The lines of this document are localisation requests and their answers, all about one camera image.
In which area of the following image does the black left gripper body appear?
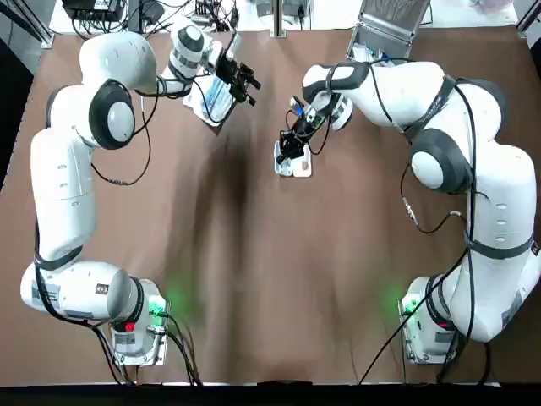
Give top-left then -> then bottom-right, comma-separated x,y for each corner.
214,52 -> 245,92

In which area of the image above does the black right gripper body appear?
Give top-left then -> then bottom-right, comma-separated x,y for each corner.
292,105 -> 330,144

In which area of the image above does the small white medicine box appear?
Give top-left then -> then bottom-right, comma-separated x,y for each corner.
273,141 -> 314,178

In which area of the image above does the blue face mask packet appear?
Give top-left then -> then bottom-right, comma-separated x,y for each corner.
182,74 -> 229,118
196,86 -> 236,127

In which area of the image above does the silver aluminium case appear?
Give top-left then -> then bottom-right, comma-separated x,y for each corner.
345,0 -> 433,65

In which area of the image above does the aluminium frame post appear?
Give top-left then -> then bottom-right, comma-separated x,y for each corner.
272,0 -> 289,38
516,0 -> 541,34
0,0 -> 56,48

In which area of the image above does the black cable with connector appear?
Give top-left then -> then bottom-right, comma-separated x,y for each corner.
88,95 -> 161,187
399,162 -> 477,236

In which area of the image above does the black network switch box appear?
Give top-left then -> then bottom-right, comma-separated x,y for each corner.
62,0 -> 128,23

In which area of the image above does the black base cable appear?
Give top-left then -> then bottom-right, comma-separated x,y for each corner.
357,249 -> 470,386
162,310 -> 204,387

